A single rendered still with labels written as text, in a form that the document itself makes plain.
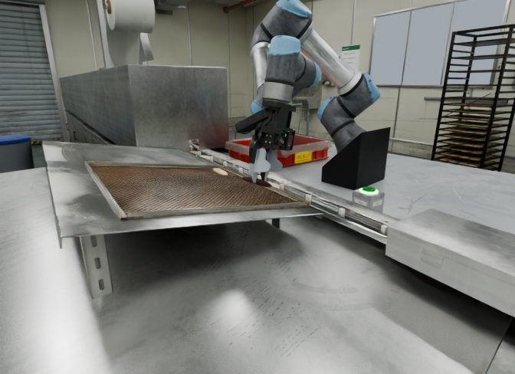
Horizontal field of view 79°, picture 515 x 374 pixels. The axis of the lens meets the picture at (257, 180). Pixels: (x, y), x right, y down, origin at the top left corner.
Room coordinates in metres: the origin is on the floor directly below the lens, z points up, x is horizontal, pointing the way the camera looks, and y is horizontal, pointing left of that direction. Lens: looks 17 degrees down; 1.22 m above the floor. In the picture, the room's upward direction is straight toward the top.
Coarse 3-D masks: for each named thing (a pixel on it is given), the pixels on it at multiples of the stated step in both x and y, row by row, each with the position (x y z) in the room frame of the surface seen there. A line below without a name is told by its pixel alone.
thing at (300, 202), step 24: (96, 168) 0.93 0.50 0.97; (168, 168) 1.09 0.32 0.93; (192, 168) 1.15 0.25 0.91; (216, 168) 1.20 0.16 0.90; (120, 192) 0.71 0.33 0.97; (144, 192) 0.74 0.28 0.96; (168, 192) 0.76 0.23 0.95; (216, 192) 0.84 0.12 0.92; (264, 192) 0.91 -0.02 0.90; (120, 216) 0.54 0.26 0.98; (144, 216) 0.57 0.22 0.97; (168, 216) 0.59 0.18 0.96
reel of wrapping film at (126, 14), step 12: (96, 0) 2.18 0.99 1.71; (108, 0) 2.19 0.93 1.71; (120, 0) 2.13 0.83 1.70; (132, 0) 2.17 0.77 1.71; (144, 0) 2.22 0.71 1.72; (108, 12) 2.22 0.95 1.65; (120, 12) 2.13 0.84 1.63; (132, 12) 2.17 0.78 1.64; (144, 12) 2.21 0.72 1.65; (120, 24) 2.17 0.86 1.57; (132, 24) 2.20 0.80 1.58; (144, 24) 2.24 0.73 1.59; (108, 60) 2.17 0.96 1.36
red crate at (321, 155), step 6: (324, 150) 1.68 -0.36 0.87; (234, 156) 1.63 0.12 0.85; (240, 156) 1.58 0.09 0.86; (246, 156) 1.53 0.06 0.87; (288, 156) 1.52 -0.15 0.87; (294, 156) 1.53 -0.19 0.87; (312, 156) 1.62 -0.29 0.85; (318, 156) 1.65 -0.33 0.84; (324, 156) 1.68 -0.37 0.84; (282, 162) 1.50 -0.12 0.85; (288, 162) 1.52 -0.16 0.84; (294, 162) 1.53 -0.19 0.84; (306, 162) 1.60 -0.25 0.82
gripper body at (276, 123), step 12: (276, 108) 0.80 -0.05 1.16; (288, 108) 0.77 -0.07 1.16; (264, 120) 0.81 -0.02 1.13; (276, 120) 0.80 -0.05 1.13; (288, 120) 0.79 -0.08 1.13; (264, 132) 0.78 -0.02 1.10; (276, 132) 0.76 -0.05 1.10; (288, 132) 0.79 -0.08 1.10; (264, 144) 0.79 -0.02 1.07; (276, 144) 0.77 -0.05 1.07; (288, 144) 0.79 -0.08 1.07
